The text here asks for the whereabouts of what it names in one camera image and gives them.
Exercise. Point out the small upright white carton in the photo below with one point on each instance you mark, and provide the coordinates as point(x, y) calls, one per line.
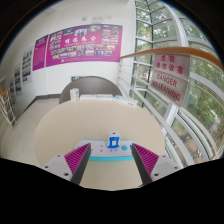
point(74, 94)

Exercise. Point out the grey curved chair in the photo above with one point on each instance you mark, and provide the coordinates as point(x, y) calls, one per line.
point(91, 86)

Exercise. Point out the green exit sign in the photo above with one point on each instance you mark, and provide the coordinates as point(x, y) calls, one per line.
point(75, 78)

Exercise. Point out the white railing with wooden handrail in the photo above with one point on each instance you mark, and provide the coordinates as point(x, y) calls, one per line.
point(173, 50)

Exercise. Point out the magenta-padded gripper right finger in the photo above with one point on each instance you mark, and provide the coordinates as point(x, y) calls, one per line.
point(148, 161)

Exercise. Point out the white photo wall poster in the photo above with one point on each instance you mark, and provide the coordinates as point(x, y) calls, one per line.
point(27, 65)
point(12, 90)
point(17, 80)

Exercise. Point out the white and red danger sign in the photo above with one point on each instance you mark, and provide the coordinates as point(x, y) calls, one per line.
point(171, 78)

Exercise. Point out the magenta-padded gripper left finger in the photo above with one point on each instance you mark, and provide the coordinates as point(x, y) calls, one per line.
point(75, 161)

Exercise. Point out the white stair railing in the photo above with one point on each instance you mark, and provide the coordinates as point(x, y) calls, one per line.
point(7, 108)

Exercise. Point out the narrow magenta text poster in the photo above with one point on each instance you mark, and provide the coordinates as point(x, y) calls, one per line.
point(39, 53)

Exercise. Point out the white and blue charger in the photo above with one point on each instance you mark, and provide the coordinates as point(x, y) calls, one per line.
point(113, 140)

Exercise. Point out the large magenta photo poster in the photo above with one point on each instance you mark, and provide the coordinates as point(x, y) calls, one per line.
point(83, 45)

